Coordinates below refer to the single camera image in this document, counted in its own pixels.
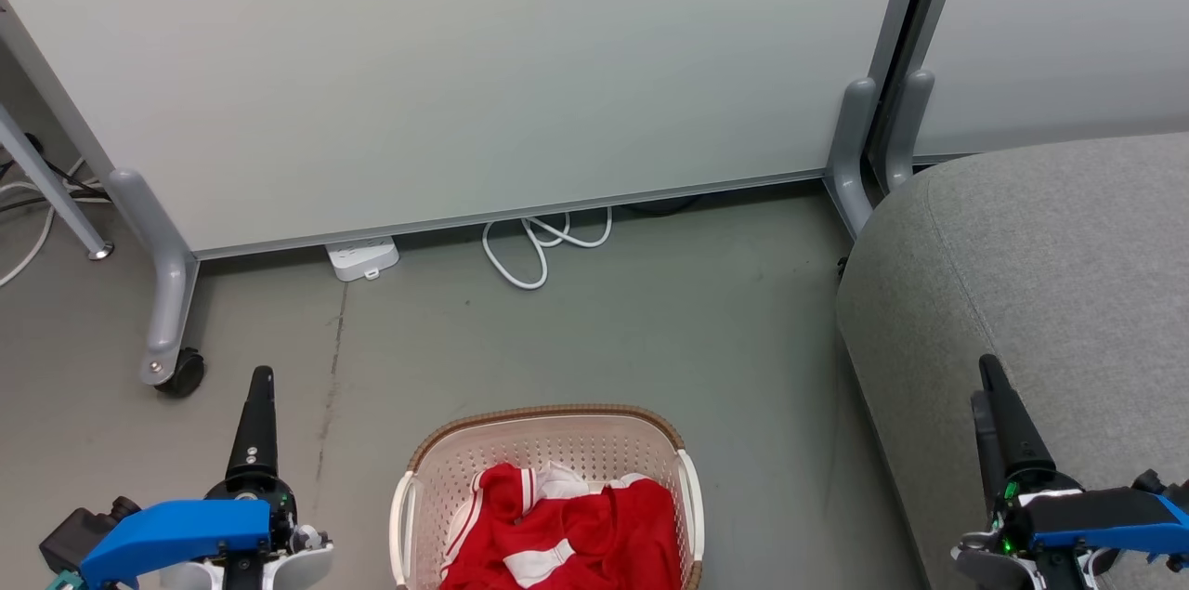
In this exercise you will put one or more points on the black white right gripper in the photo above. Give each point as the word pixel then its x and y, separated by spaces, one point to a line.
pixel 999 562

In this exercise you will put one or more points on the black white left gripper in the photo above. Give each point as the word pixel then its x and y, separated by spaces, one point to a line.
pixel 279 502

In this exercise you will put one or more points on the red and white garment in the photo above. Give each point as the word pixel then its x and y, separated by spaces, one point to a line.
pixel 632 525

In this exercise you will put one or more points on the grey fabric sofa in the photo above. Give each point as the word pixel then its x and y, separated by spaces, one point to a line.
pixel 1068 274

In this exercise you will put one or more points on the black caster wheel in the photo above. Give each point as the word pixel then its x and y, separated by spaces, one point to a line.
pixel 184 374

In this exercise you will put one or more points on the grey partition foot with caster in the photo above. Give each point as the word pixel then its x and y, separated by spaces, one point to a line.
pixel 172 293

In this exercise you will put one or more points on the white power strip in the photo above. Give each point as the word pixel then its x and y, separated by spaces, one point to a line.
pixel 362 257

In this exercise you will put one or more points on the beige perforated laundry basket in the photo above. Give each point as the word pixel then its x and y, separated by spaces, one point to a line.
pixel 557 439

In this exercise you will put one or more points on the grey metal table leg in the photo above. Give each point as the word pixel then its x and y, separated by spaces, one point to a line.
pixel 46 176

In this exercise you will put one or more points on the narrow white partition panel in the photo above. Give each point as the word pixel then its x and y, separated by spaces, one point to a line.
pixel 1059 23

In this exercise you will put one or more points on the large white partition panel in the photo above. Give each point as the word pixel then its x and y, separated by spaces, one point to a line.
pixel 464 60

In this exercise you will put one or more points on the blue left wrist camera housing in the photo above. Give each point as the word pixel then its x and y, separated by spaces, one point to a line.
pixel 176 530

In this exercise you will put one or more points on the blue wrist camera housing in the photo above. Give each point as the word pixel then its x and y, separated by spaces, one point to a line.
pixel 1105 516
pixel 176 530

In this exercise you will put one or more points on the blue right wrist camera housing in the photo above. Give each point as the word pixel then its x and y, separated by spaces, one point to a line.
pixel 1105 516

